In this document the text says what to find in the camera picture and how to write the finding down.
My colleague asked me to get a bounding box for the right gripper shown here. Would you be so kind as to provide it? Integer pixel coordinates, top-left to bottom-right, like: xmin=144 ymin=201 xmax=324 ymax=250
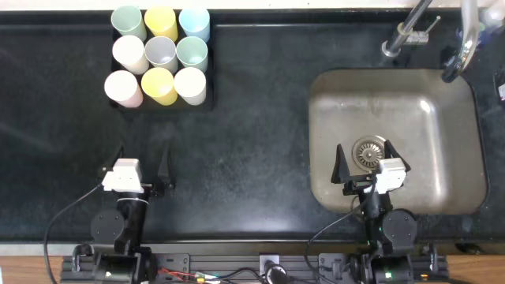
xmin=330 ymin=140 xmax=411 ymax=196

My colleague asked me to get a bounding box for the steel sink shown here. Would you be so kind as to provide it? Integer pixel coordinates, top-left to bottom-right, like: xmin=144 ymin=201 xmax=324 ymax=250
xmin=308 ymin=69 xmax=489 ymax=216

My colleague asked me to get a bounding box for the pink cup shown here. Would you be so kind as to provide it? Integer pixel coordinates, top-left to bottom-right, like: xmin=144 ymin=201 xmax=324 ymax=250
xmin=103 ymin=69 xmax=144 ymax=109

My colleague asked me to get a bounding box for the grey cup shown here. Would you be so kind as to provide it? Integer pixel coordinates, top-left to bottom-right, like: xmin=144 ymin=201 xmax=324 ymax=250
xmin=144 ymin=35 xmax=179 ymax=75

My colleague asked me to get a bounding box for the steel tap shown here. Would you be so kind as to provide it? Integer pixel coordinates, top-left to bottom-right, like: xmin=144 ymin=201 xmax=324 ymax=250
xmin=380 ymin=0 xmax=482 ymax=84

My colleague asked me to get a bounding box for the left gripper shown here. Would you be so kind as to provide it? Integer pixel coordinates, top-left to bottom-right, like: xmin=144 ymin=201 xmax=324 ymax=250
xmin=98 ymin=142 xmax=175 ymax=198

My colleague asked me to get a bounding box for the black cable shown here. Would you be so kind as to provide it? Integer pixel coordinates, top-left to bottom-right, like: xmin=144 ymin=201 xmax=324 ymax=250
xmin=303 ymin=185 xmax=376 ymax=284
xmin=43 ymin=183 xmax=104 ymax=284

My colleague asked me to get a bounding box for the yellow cup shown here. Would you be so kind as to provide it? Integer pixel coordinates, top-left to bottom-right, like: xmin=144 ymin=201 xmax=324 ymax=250
xmin=143 ymin=5 xmax=179 ymax=43
xmin=140 ymin=66 xmax=178 ymax=107

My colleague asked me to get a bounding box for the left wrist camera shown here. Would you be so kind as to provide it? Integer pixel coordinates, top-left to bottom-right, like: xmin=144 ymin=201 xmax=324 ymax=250
xmin=101 ymin=158 xmax=144 ymax=194

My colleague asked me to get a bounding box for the blue cup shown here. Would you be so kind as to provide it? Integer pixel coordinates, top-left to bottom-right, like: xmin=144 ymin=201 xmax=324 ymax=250
xmin=178 ymin=6 xmax=211 ymax=43

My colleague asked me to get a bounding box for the white cup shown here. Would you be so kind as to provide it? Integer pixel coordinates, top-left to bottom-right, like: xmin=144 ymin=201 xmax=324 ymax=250
xmin=173 ymin=66 xmax=208 ymax=107
xmin=111 ymin=35 xmax=150 ymax=76

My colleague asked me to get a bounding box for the mounting rail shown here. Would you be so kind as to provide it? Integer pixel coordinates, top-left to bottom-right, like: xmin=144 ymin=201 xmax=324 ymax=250
xmin=61 ymin=243 xmax=451 ymax=284

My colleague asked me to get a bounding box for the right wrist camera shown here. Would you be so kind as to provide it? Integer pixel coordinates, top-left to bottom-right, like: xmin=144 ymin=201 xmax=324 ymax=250
xmin=372 ymin=157 xmax=408 ymax=195

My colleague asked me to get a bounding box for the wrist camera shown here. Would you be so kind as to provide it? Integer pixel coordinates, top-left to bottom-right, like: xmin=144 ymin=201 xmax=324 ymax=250
xmin=101 ymin=158 xmax=144 ymax=194
xmin=372 ymin=157 xmax=408 ymax=195

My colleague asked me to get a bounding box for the green cup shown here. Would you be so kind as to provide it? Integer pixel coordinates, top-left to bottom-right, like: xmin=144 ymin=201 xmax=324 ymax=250
xmin=175 ymin=35 xmax=209 ymax=73
xmin=110 ymin=5 xmax=148 ymax=42

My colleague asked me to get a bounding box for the black tray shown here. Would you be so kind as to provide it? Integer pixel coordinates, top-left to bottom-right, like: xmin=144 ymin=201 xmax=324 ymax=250
xmin=109 ymin=15 xmax=216 ymax=112

